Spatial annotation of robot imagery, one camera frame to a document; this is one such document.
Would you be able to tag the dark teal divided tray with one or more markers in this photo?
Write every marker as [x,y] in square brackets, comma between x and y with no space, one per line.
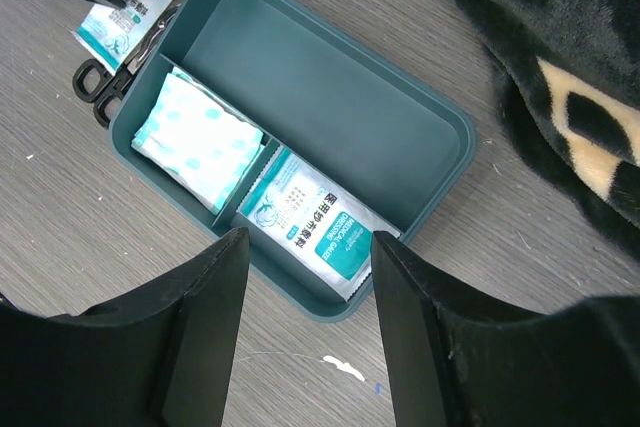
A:
[387,138]

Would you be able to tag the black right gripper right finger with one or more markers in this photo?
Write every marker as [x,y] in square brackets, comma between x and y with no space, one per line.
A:
[457,356]

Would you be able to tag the black floral plush blanket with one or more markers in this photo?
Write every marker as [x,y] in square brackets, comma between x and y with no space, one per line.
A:
[565,75]

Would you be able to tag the teal white sachet packet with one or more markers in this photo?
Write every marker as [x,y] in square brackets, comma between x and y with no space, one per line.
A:
[112,34]

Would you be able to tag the white gauze pad stack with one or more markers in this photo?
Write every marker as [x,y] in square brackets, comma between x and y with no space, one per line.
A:
[197,140]

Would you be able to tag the black handled scissors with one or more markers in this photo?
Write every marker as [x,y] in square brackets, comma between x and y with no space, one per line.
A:
[94,84]

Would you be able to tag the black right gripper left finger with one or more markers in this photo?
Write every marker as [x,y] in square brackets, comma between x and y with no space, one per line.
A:
[159,355]

